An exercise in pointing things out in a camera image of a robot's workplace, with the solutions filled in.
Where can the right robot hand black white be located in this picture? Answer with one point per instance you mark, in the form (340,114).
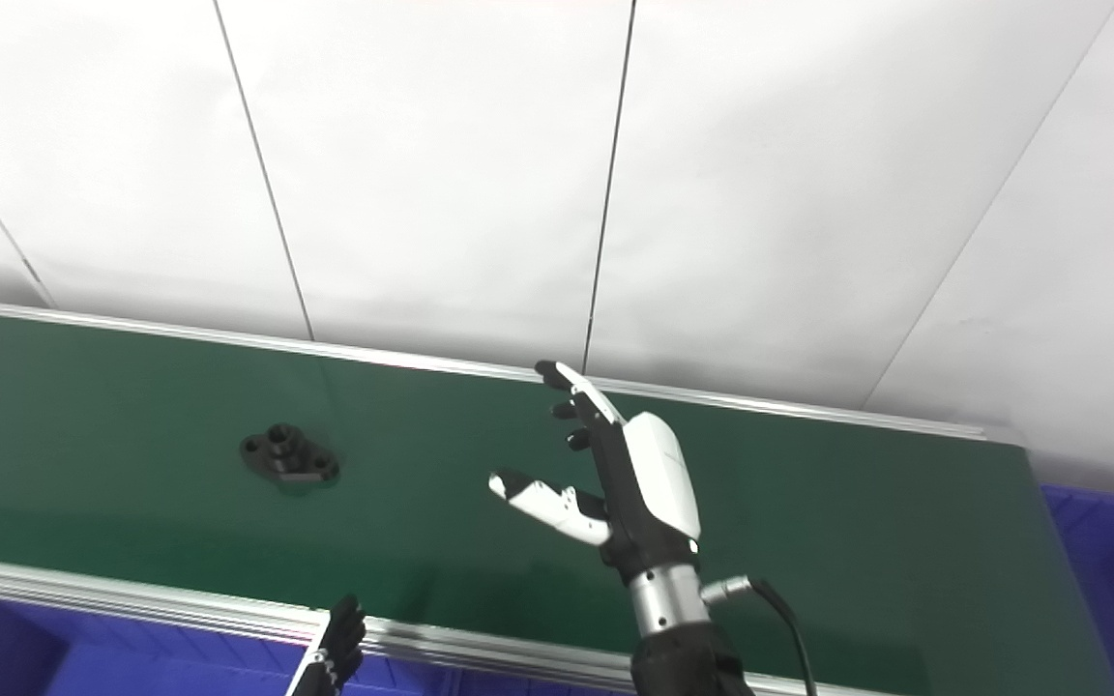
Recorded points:
(649,483)

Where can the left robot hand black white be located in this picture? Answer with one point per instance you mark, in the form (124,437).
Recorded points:
(337,648)

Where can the black flanged machine part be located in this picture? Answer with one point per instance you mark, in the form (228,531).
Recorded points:
(288,456)

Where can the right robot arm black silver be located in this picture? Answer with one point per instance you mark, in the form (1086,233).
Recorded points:
(678,657)

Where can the green conveyor belt aluminium frame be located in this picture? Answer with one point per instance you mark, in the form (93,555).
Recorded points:
(131,483)

